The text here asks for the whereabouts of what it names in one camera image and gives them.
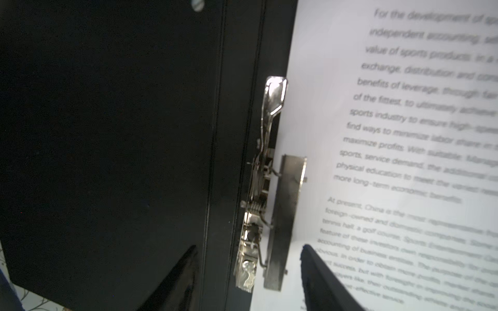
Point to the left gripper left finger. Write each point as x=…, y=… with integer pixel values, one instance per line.
x=180, y=289

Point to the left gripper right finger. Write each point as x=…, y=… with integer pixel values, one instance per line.
x=322, y=290

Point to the teal black clip folder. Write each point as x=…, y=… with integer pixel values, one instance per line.
x=127, y=132

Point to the paper sheet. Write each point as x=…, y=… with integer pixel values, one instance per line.
x=394, y=105

